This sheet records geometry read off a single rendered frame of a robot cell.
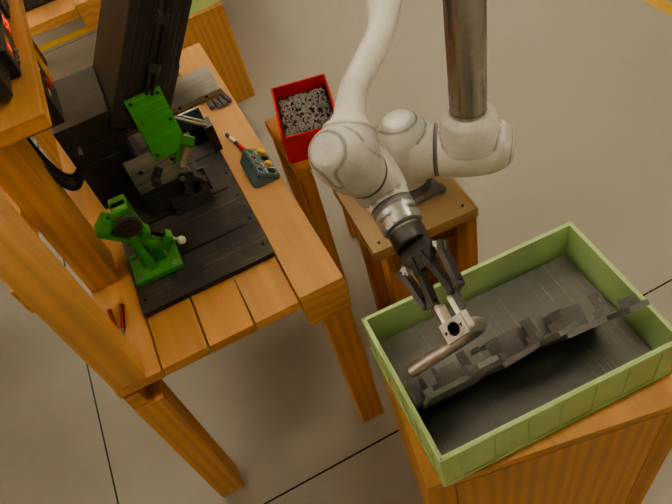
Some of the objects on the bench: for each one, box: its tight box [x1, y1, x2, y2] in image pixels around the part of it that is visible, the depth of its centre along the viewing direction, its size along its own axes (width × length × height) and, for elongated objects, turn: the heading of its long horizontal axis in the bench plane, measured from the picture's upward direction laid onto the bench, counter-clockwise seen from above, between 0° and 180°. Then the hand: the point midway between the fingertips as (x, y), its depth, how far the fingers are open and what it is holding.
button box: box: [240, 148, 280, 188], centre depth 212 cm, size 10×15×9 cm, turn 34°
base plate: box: [122, 107, 275, 318], centre depth 222 cm, size 42×110×2 cm, turn 34°
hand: (454, 316), depth 120 cm, fingers closed on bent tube, 3 cm apart
